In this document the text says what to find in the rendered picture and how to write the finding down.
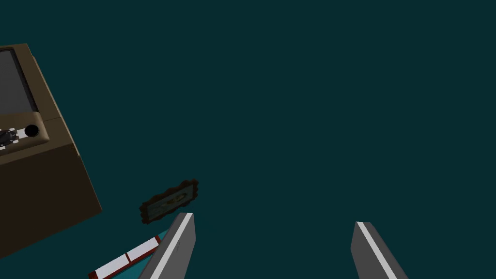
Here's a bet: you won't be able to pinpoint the dark framed wall picture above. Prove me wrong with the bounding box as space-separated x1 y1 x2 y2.
139 179 200 225

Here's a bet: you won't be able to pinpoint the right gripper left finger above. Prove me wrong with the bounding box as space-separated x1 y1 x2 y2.
139 212 197 279

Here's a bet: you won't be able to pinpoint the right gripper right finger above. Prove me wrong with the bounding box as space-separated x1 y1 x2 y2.
350 221 409 279

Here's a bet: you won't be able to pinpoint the brown old television set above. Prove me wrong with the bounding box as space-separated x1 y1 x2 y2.
0 43 103 260

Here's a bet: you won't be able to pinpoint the red framed white window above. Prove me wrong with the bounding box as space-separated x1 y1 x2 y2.
88 235 162 279

